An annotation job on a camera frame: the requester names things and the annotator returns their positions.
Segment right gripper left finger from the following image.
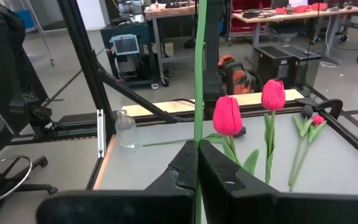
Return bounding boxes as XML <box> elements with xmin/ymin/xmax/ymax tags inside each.
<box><xmin>35</xmin><ymin>139</ymin><xmax>199</xmax><ymax>224</ymax></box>

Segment orange shop vacuum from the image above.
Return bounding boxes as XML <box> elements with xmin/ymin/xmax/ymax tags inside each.
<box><xmin>217</xmin><ymin>54</ymin><xmax>263</xmax><ymax>96</ymax></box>

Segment bright pink artificial tulip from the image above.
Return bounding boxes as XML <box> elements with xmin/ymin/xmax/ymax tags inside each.
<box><xmin>260</xmin><ymin>78</ymin><xmax>287</xmax><ymax>185</ymax></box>
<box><xmin>287</xmin><ymin>114</ymin><xmax>328</xmax><ymax>192</ymax></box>
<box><xmin>203</xmin><ymin>95</ymin><xmax>260</xmax><ymax>177</ymax></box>

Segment maroon artificial tulip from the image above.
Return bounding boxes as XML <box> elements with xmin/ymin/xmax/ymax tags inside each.
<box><xmin>193</xmin><ymin>0</ymin><xmax>208</xmax><ymax>224</ymax></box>

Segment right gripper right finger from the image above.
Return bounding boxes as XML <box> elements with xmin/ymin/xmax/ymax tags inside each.
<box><xmin>198</xmin><ymin>139</ymin><xmax>358</xmax><ymax>224</ymax></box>

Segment clear glass vase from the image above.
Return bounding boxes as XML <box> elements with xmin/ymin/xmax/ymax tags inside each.
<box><xmin>114</xmin><ymin>108</ymin><xmax>140</xmax><ymax>152</ymax></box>

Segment teal equipment cabinet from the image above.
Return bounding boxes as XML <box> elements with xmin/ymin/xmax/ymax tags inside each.
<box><xmin>100</xmin><ymin>22</ymin><xmax>161</xmax><ymax>90</ymax></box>

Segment robot teach pendant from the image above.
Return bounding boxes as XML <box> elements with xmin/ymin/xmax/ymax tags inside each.
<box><xmin>109</xmin><ymin>34</ymin><xmax>140</xmax><ymax>56</ymax></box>

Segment red storage bins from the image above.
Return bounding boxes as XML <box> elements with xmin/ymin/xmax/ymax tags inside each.
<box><xmin>229</xmin><ymin>0</ymin><xmax>275</xmax><ymax>34</ymax></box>

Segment black table clamp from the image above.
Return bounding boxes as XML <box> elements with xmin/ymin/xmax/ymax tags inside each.
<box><xmin>295</xmin><ymin>98</ymin><xmax>344</xmax><ymax>121</ymax></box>

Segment silver frame bracket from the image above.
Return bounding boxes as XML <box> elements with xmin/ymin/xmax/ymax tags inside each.
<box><xmin>96</xmin><ymin>108</ymin><xmax>106</xmax><ymax>159</ymax></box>

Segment blue bin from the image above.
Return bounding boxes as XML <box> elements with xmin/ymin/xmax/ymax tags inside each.
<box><xmin>12</xmin><ymin>9</ymin><xmax>37</xmax><ymax>30</ymax></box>

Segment wooden workbench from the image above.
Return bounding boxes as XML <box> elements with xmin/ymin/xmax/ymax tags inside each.
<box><xmin>144</xmin><ymin>2</ymin><xmax>200</xmax><ymax>85</ymax></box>
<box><xmin>231</xmin><ymin>3</ymin><xmax>358</xmax><ymax>63</ymax></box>

